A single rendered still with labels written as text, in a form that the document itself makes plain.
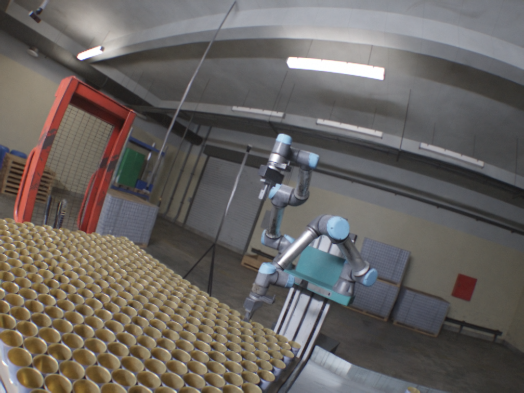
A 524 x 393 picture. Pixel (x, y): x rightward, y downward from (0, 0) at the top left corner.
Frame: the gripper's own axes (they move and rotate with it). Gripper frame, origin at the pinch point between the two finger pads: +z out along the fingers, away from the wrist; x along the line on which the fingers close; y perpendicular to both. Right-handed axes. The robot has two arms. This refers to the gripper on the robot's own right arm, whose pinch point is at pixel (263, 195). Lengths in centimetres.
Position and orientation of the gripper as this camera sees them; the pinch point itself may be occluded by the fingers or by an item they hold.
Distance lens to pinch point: 126.2
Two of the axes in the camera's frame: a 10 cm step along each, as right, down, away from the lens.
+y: -6.6, -2.2, 7.2
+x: -6.7, -2.8, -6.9
